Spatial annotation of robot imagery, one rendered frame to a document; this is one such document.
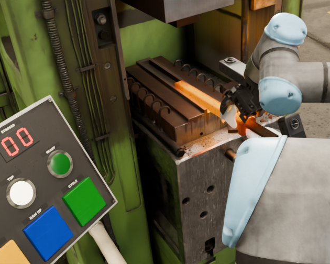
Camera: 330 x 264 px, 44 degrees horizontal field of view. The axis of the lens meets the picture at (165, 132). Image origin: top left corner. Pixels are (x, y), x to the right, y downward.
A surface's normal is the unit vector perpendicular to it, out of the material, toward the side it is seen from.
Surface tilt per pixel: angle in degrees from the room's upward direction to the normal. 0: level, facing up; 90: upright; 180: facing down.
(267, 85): 48
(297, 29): 29
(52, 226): 60
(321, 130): 0
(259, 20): 90
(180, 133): 90
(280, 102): 113
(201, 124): 90
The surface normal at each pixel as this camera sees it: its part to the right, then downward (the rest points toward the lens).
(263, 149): -0.13, -0.82
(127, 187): 0.50, 0.45
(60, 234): 0.66, -0.18
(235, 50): -0.86, 0.34
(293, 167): -0.15, -0.55
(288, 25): 0.17, -0.50
